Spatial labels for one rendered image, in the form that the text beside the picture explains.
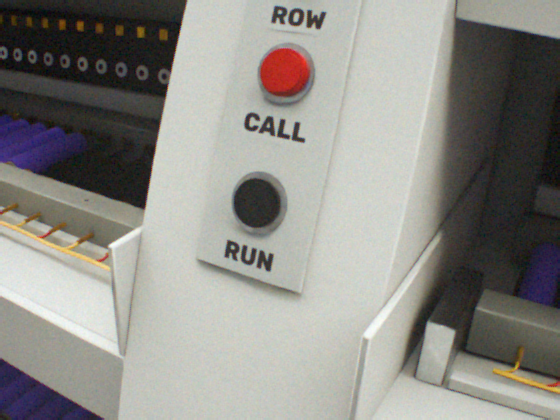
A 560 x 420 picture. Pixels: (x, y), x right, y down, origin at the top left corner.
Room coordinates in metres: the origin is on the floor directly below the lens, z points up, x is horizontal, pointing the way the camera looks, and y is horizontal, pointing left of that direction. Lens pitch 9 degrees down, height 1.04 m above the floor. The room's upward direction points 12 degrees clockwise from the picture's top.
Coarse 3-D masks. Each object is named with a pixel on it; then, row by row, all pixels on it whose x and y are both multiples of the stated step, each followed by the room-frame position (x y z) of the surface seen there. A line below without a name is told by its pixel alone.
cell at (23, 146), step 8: (56, 128) 0.43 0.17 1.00; (40, 136) 0.41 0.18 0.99; (48, 136) 0.42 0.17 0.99; (56, 136) 0.42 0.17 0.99; (16, 144) 0.39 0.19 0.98; (24, 144) 0.40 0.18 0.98; (32, 144) 0.40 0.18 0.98; (40, 144) 0.41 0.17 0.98; (0, 152) 0.38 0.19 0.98; (8, 152) 0.38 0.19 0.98; (16, 152) 0.39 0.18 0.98; (24, 152) 0.39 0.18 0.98; (0, 160) 0.38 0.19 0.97
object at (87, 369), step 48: (48, 96) 0.49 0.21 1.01; (96, 96) 0.46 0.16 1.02; (144, 96) 0.44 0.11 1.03; (0, 240) 0.31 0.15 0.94; (0, 288) 0.27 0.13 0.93; (48, 288) 0.27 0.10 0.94; (96, 288) 0.28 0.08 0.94; (0, 336) 0.27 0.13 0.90; (48, 336) 0.25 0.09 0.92; (96, 336) 0.24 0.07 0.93; (48, 384) 0.26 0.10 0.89; (96, 384) 0.24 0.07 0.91
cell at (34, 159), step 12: (48, 144) 0.40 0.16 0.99; (60, 144) 0.40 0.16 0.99; (72, 144) 0.41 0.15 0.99; (84, 144) 0.42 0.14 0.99; (24, 156) 0.38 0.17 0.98; (36, 156) 0.38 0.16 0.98; (48, 156) 0.39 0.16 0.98; (60, 156) 0.40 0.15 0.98; (72, 156) 0.41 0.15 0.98; (36, 168) 0.38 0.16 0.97
